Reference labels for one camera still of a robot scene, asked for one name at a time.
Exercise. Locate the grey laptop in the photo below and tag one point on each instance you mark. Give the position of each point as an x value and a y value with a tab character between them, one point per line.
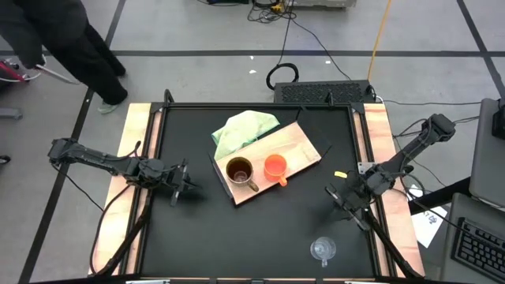
487	158

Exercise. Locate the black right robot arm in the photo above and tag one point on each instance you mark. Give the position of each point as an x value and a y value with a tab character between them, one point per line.
414	150

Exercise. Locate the black perforated computer case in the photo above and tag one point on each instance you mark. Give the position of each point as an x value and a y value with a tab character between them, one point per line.
315	91

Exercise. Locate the black keyboard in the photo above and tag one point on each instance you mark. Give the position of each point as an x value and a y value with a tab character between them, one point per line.
481	248

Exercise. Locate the black frame post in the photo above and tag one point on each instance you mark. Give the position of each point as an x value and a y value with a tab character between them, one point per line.
168	96
330	98

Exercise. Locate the grey floor object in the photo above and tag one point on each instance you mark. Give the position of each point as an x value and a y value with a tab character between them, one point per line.
10	113

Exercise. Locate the small clear plastic cup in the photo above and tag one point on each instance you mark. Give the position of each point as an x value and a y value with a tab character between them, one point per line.
322	248

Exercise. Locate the green cloth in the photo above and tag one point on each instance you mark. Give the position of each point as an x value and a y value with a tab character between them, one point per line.
240	130

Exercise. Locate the black desk device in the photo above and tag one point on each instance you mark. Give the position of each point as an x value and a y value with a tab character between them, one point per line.
499	122

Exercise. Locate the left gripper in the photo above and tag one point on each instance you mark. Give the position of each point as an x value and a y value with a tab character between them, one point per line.
173	177

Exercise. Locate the white paper sheet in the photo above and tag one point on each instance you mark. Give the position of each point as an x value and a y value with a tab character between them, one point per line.
428	229

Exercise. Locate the black frame strut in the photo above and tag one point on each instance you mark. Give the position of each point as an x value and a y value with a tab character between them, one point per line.
388	244
130	236

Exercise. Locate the person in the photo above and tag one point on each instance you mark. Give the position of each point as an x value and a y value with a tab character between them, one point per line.
75	47

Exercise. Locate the black desk bar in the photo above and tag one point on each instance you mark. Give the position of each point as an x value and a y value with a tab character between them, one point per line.
438	197

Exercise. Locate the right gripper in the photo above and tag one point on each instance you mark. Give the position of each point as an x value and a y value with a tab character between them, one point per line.
357	191

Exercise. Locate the black floor object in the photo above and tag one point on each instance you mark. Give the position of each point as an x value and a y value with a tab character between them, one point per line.
4	159

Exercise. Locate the orange plastic cup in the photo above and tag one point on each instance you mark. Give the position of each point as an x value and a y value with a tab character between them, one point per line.
275	165

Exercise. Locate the wooden cutting board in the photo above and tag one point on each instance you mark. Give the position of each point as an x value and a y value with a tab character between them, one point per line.
292	146

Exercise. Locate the brown glazed ceramic mug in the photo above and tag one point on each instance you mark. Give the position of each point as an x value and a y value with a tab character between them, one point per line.
238	169

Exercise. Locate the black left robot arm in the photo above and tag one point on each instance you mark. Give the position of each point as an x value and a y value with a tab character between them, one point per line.
94	158

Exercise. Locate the grey box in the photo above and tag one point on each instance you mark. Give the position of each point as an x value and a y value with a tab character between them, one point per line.
321	3

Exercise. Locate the yellow tag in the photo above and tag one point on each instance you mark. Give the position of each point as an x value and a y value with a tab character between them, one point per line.
341	174

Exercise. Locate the grey desk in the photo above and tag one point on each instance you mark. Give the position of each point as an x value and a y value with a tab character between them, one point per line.
453	209

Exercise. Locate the red floor object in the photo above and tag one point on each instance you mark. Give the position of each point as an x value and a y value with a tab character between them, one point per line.
10	71

